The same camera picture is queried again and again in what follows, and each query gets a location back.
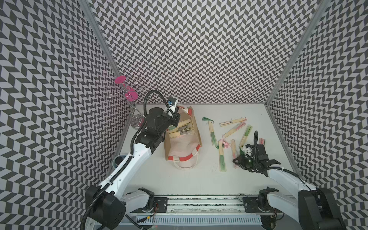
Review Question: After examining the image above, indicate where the burlap red tote bag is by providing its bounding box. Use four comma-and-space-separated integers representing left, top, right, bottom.
164, 106, 202, 170

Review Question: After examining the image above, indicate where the green pink folding fan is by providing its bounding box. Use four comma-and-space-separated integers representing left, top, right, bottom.
218, 138, 231, 172

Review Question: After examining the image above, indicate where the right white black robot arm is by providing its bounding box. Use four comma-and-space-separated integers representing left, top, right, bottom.
233, 144, 346, 230

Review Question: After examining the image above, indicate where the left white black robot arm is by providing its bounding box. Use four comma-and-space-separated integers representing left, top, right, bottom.
80, 106, 180, 230

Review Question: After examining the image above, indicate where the blue roll of tape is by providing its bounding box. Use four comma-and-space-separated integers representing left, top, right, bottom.
112, 154, 126, 169

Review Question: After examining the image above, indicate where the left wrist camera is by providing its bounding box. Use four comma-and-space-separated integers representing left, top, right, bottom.
166, 96, 178, 114

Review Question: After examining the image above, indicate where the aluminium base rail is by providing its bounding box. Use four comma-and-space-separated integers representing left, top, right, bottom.
86, 195, 328, 216

